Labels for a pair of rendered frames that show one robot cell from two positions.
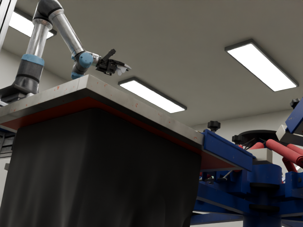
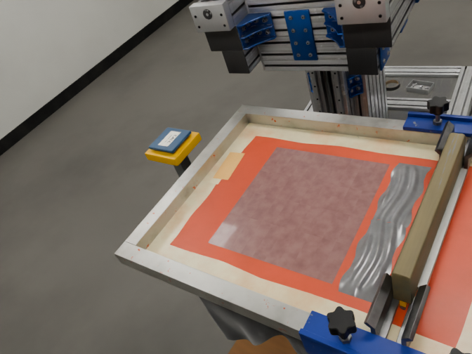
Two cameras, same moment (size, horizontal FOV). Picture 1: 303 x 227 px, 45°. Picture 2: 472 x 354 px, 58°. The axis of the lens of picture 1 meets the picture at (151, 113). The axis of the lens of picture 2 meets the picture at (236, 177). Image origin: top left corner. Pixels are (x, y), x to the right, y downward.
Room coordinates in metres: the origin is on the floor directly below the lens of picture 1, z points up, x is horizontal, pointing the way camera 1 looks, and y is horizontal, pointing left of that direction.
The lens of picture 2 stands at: (1.14, -0.55, 1.66)
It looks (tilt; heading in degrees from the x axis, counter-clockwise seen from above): 39 degrees down; 90
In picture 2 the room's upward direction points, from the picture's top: 22 degrees counter-clockwise
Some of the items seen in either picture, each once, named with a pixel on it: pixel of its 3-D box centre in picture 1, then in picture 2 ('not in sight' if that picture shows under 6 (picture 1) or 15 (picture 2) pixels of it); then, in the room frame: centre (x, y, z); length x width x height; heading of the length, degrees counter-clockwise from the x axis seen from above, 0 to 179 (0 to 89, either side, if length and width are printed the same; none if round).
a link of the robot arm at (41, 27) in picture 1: (36, 44); not in sight; (1.86, 0.71, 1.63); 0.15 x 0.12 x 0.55; 23
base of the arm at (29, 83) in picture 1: (25, 88); not in sight; (1.74, 0.65, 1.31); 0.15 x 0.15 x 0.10
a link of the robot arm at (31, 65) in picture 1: (30, 68); not in sight; (1.74, 0.66, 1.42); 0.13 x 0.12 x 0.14; 23
